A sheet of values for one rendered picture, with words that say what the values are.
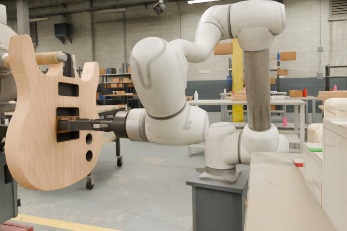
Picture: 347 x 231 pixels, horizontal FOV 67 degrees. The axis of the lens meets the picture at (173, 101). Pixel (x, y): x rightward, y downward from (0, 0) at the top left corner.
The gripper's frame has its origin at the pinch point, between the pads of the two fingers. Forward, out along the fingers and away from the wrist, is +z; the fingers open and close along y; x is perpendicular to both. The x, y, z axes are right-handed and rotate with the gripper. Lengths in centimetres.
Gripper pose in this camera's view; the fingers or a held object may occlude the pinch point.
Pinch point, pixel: (69, 124)
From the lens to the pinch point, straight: 84.8
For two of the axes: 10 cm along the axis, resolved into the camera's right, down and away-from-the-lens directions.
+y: 3.0, 0.3, 9.5
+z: -9.5, 0.2, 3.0
